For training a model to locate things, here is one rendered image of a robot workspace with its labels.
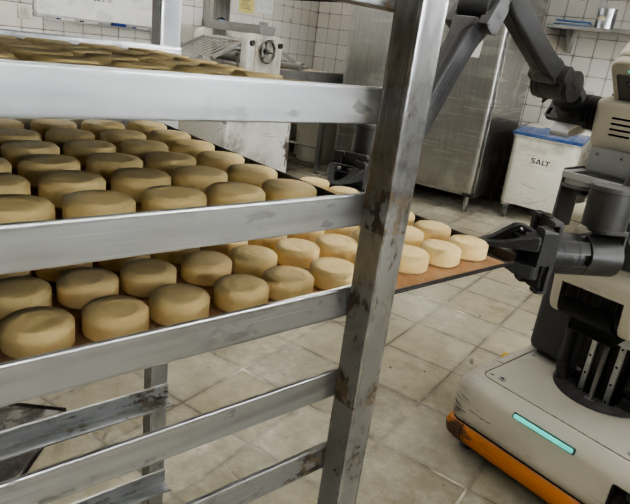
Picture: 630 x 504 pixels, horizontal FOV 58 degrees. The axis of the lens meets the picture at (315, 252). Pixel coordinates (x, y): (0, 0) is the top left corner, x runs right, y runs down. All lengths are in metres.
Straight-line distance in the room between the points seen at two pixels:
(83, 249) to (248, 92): 0.15
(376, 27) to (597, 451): 4.15
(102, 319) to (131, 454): 0.11
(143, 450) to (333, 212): 0.24
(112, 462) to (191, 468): 1.32
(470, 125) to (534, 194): 0.78
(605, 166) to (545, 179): 3.39
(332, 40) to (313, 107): 6.13
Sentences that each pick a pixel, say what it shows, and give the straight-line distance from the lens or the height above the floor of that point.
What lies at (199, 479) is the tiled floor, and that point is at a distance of 1.76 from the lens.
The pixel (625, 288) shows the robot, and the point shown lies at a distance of 1.59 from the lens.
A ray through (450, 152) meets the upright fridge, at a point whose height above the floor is 0.48.
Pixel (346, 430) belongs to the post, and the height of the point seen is 0.83.
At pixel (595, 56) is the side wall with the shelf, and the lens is 5.55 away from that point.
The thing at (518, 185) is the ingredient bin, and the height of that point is 0.29.
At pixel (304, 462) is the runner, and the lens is 0.62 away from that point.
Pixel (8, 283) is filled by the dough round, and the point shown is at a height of 0.97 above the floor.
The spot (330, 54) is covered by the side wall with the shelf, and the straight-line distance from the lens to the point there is 6.57.
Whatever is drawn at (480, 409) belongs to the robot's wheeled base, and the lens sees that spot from 1.88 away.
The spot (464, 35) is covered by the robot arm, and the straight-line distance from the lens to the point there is 1.24.
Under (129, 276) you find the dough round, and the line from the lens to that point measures 0.53.
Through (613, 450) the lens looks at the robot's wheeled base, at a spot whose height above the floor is 0.28.
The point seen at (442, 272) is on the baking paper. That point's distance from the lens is 0.68.
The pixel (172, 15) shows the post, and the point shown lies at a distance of 0.85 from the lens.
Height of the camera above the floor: 1.18
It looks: 20 degrees down
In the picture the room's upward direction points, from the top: 7 degrees clockwise
